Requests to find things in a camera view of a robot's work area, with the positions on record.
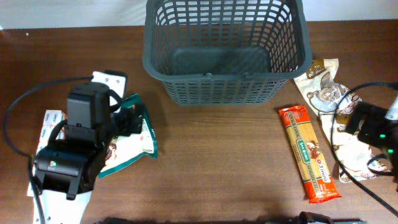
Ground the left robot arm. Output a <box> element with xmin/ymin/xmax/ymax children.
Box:
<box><xmin>30</xmin><ymin>70</ymin><xmax>144</xmax><ymax>223</ymax></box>

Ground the white tissue pack row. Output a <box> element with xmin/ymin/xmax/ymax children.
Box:
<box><xmin>27</xmin><ymin>110</ymin><xmax>67</xmax><ymax>197</ymax></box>

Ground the green snack bag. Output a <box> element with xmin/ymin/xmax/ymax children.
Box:
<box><xmin>98</xmin><ymin>107</ymin><xmax>158</xmax><ymax>178</ymax></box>

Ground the beige flour bag lower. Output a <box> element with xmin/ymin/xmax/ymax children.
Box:
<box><xmin>319</xmin><ymin>113</ymin><xmax>377</xmax><ymax>181</ymax></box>

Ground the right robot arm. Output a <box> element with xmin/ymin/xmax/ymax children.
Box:
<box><xmin>346</xmin><ymin>101</ymin><xmax>397</xmax><ymax>178</ymax></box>

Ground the grey plastic basket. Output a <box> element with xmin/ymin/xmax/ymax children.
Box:
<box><xmin>142</xmin><ymin>0</ymin><xmax>312</xmax><ymax>106</ymax></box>

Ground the orange spaghetti packet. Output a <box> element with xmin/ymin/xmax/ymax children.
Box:
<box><xmin>279</xmin><ymin>105</ymin><xmax>341</xmax><ymax>203</ymax></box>

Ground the beige nut bag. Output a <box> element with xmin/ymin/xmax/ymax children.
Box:
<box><xmin>294</xmin><ymin>58</ymin><xmax>361</xmax><ymax>116</ymax></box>

